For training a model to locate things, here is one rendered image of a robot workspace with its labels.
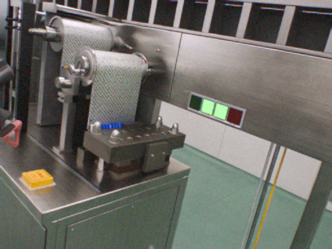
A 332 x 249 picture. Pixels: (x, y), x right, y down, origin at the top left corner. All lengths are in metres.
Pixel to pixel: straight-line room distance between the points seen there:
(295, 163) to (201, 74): 2.50
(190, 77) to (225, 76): 0.16
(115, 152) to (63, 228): 0.28
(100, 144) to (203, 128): 3.06
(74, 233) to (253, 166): 2.97
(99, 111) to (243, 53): 0.57
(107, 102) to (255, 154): 2.73
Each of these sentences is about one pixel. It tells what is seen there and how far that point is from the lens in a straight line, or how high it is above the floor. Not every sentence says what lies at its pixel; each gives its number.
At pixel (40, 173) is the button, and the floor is 0.92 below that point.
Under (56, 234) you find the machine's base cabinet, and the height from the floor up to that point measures 0.81.
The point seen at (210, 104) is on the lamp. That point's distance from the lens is 1.14.
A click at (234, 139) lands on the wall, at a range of 3.78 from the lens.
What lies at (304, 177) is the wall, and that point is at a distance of 3.53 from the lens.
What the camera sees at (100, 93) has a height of 1.16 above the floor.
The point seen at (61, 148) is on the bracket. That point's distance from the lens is 1.25.
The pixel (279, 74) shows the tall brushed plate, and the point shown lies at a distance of 1.03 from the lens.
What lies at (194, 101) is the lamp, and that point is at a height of 1.19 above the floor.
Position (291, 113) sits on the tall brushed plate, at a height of 1.25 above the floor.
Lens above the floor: 1.40
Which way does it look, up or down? 16 degrees down
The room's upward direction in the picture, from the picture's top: 11 degrees clockwise
